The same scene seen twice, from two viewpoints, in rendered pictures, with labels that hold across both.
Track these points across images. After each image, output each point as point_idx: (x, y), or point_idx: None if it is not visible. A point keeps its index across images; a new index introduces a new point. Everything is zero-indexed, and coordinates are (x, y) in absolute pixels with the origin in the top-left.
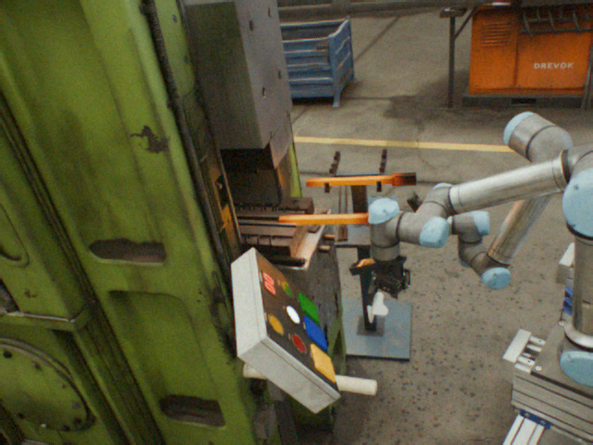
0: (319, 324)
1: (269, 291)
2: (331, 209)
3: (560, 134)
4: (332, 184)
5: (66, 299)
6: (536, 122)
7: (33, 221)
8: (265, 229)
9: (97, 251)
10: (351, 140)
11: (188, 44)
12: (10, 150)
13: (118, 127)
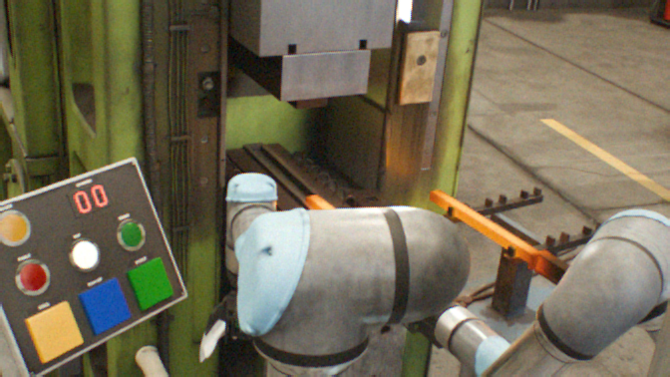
0: (143, 311)
1: (71, 201)
2: (628, 333)
3: (617, 258)
4: (458, 214)
5: (29, 130)
6: (627, 227)
7: (30, 19)
8: (285, 198)
9: (80, 96)
10: None
11: None
12: None
13: None
